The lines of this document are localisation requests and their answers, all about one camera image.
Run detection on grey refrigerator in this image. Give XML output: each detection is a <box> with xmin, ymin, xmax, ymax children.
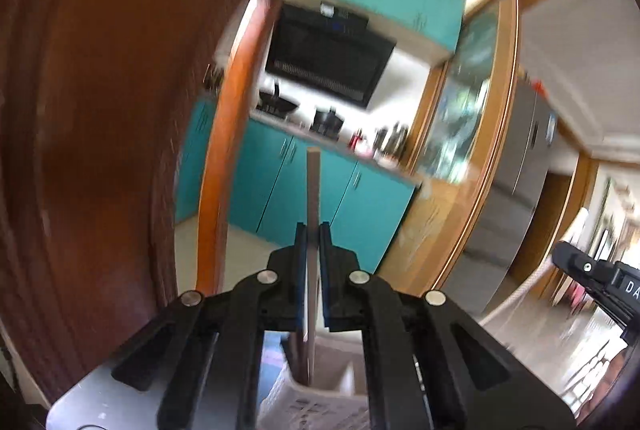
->
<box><xmin>440</xmin><ymin>77</ymin><xmax>560</xmax><ymax>316</ymax></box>

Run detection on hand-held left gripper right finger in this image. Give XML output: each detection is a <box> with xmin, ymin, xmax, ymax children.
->
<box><xmin>320</xmin><ymin>221</ymin><xmax>511</xmax><ymax>430</ymax></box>

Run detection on blue striped table cloth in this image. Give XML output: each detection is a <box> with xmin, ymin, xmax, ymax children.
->
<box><xmin>260</xmin><ymin>342</ymin><xmax>288</xmax><ymax>406</ymax></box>

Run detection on white perforated utensil basket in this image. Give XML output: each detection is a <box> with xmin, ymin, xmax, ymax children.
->
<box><xmin>255</xmin><ymin>329</ymin><xmax>373</xmax><ymax>430</ymax></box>

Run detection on group of dark bottles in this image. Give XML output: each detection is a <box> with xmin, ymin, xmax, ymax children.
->
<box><xmin>375</xmin><ymin>122</ymin><xmax>409</xmax><ymax>161</ymax></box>

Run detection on black cooking pot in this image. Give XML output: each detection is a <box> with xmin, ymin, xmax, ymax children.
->
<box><xmin>311</xmin><ymin>107</ymin><xmax>346</xmax><ymax>136</ymax></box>

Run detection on brown wooden door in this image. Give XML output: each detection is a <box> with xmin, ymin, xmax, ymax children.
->
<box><xmin>0</xmin><ymin>0</ymin><xmax>286</xmax><ymax>406</ymax></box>

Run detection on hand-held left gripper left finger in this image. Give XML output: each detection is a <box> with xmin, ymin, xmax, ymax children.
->
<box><xmin>111</xmin><ymin>222</ymin><xmax>308</xmax><ymax>430</ymax></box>

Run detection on black range hood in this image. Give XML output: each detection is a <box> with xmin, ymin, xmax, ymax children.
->
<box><xmin>264</xmin><ymin>0</ymin><xmax>397</xmax><ymax>108</ymax></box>

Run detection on teal lower kitchen cabinets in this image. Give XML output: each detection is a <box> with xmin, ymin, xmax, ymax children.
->
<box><xmin>175</xmin><ymin>97</ymin><xmax>418</xmax><ymax>271</ymax></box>

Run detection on black wok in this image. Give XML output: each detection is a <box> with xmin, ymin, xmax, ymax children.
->
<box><xmin>257</xmin><ymin>80</ymin><xmax>298</xmax><ymax>113</ymax></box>

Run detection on grey kitchen counter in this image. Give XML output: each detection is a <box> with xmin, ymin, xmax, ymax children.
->
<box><xmin>250</xmin><ymin>107</ymin><xmax>423</xmax><ymax>188</ymax></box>

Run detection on hanging kitchen utensils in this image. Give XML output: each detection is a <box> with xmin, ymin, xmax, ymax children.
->
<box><xmin>204</xmin><ymin>64</ymin><xmax>224</xmax><ymax>92</ymax></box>

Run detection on orange wooden door frame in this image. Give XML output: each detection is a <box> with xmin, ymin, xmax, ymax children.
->
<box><xmin>196</xmin><ymin>0</ymin><xmax>281</xmax><ymax>296</ymax></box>

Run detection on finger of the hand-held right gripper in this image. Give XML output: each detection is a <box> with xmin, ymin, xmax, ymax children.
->
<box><xmin>552</xmin><ymin>240</ymin><xmax>621</xmax><ymax>295</ymax></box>

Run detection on wooden framed glass sliding door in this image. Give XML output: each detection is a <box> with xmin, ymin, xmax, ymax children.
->
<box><xmin>400</xmin><ymin>0</ymin><xmax>521</xmax><ymax>291</ymax></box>

